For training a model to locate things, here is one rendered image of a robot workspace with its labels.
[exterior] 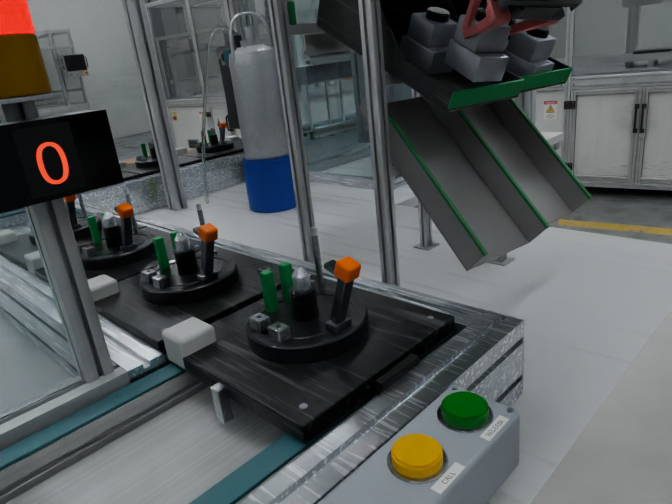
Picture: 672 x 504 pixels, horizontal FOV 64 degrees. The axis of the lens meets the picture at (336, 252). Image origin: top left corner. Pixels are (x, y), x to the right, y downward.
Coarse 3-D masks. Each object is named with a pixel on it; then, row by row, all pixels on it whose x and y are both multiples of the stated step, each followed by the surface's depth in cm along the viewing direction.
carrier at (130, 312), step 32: (160, 256) 79; (192, 256) 77; (224, 256) 83; (96, 288) 77; (128, 288) 80; (160, 288) 73; (192, 288) 72; (224, 288) 75; (256, 288) 75; (128, 320) 70; (160, 320) 69
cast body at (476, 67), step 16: (464, 16) 62; (480, 16) 61; (496, 32) 61; (448, 48) 66; (464, 48) 63; (480, 48) 61; (496, 48) 62; (448, 64) 66; (464, 64) 63; (480, 64) 61; (496, 64) 62; (480, 80) 63; (496, 80) 64
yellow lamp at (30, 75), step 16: (0, 48) 44; (16, 48) 44; (32, 48) 46; (0, 64) 44; (16, 64) 45; (32, 64) 46; (0, 80) 45; (16, 80) 45; (32, 80) 46; (48, 80) 48; (0, 96) 45; (16, 96) 45
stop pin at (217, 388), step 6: (216, 384) 54; (222, 384) 54; (216, 390) 53; (222, 390) 53; (216, 396) 54; (222, 396) 54; (228, 396) 54; (216, 402) 54; (222, 402) 54; (228, 402) 54; (216, 408) 54; (222, 408) 54; (228, 408) 54; (216, 414) 55; (222, 414) 54; (228, 414) 55; (222, 420) 54; (228, 420) 55
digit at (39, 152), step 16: (32, 128) 46; (48, 128) 47; (64, 128) 48; (16, 144) 45; (32, 144) 46; (48, 144) 47; (64, 144) 48; (32, 160) 47; (48, 160) 47; (64, 160) 48; (32, 176) 47; (48, 176) 48; (64, 176) 49; (80, 176) 50; (32, 192) 47; (48, 192) 48
